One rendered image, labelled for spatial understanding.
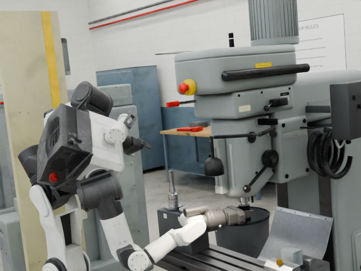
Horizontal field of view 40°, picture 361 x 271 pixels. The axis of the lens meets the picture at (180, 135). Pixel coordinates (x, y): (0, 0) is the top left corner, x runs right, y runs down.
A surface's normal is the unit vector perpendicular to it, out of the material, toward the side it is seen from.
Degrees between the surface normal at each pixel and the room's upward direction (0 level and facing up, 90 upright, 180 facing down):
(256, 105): 90
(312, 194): 90
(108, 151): 57
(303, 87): 90
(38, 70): 90
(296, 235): 63
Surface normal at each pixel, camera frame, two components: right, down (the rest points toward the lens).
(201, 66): -0.73, 0.15
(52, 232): -0.54, 0.55
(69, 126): 0.63, -0.54
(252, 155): 0.61, 0.04
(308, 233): -0.74, -0.33
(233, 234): -0.33, 0.21
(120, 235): 0.34, 0.06
